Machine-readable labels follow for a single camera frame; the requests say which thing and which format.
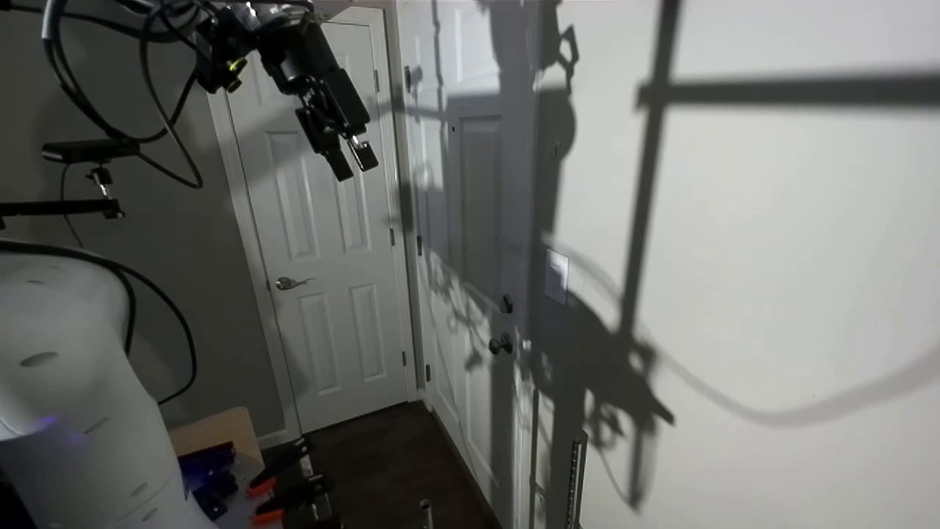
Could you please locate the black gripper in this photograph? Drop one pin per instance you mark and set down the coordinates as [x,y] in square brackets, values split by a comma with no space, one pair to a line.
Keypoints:
[317,82]

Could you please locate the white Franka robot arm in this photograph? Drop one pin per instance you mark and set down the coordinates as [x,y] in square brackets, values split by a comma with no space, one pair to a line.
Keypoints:
[69,391]

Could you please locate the white panel door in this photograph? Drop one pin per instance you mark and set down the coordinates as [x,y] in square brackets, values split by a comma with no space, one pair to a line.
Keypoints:
[323,294]

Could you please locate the white closet door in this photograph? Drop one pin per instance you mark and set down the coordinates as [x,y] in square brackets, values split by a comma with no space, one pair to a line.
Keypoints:
[455,325]

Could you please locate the brown cardboard box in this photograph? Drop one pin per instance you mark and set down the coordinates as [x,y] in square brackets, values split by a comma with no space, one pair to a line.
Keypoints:
[220,426]

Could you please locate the orange and black clamp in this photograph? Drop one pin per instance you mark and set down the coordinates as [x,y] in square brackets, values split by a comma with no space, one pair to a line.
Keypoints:
[282,479]

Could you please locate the blue plastic object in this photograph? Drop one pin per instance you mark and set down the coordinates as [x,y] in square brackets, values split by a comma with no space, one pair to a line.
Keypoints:
[210,479]

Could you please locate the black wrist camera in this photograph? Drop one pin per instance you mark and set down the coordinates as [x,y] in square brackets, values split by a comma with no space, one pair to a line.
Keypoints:
[223,54]

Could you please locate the small grey floor post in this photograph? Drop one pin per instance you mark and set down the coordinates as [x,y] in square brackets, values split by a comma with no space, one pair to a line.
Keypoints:
[427,514]

